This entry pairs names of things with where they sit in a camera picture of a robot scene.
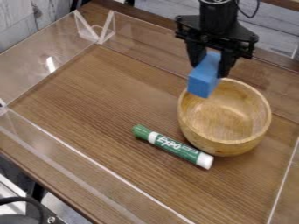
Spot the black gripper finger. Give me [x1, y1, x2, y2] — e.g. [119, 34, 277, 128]
[218, 50, 238, 78]
[185, 39, 206, 67]

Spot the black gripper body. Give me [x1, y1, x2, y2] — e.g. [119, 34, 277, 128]
[174, 15, 258, 59]

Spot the blue rectangular block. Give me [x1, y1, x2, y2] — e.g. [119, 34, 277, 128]
[186, 52, 220, 98]

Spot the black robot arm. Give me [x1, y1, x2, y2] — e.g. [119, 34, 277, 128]
[174, 0, 260, 78]

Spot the brown wooden bowl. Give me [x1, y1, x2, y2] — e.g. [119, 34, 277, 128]
[177, 79, 272, 157]

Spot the green Expo marker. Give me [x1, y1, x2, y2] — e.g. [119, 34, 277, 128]
[131, 124, 213, 170]

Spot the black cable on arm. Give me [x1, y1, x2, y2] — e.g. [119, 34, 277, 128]
[234, 0, 261, 19]

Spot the clear acrylic corner bracket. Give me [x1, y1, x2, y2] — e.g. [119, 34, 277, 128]
[73, 10, 115, 45]

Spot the clear acrylic front wall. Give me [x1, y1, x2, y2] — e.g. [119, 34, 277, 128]
[0, 99, 194, 224]

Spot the black stand with cable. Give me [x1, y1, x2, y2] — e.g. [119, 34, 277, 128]
[0, 156, 67, 224]

